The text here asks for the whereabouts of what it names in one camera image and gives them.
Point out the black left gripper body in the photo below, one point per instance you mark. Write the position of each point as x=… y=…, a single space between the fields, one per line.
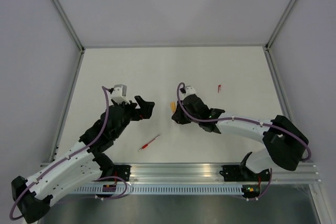
x=130 y=112

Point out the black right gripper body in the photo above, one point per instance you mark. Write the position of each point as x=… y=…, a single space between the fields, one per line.
x=182 y=119

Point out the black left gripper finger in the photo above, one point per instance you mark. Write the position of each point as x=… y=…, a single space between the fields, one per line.
x=144 y=104
x=146 y=113

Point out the small orange cap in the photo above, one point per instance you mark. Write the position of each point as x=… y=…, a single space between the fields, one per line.
x=173 y=106

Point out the red thin pen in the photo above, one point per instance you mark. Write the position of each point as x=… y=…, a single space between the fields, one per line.
x=148 y=143

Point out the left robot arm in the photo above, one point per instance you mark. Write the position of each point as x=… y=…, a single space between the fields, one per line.
x=85 y=162

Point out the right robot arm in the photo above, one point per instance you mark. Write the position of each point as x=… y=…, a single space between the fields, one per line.
x=253 y=129

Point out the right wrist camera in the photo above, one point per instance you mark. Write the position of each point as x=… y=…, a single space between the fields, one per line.
x=189 y=90

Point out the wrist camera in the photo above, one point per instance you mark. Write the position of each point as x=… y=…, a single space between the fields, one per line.
x=189 y=90
x=118 y=94

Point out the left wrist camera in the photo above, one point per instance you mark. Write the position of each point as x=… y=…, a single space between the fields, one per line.
x=118 y=94

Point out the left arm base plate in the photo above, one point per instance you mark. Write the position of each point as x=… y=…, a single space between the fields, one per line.
x=122 y=171

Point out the left side table rail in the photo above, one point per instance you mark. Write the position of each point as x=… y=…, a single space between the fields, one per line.
x=64 y=113

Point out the table rail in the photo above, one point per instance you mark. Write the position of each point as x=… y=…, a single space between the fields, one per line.
x=283 y=98
x=64 y=113

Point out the aluminium front rail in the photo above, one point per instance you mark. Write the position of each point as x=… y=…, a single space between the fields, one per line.
x=208 y=173

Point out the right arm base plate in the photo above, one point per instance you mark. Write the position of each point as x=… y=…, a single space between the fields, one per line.
x=235 y=173

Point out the right side table rail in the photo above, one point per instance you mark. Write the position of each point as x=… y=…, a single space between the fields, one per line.
x=283 y=98

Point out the white slotted cable duct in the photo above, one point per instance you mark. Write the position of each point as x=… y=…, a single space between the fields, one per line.
x=147 y=189

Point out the right frame post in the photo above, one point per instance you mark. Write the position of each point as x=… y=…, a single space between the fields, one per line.
x=283 y=18

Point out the frame post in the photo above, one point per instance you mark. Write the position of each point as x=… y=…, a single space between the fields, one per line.
x=283 y=18
x=68 y=26

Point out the left frame post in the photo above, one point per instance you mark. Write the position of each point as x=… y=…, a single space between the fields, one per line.
x=68 y=26

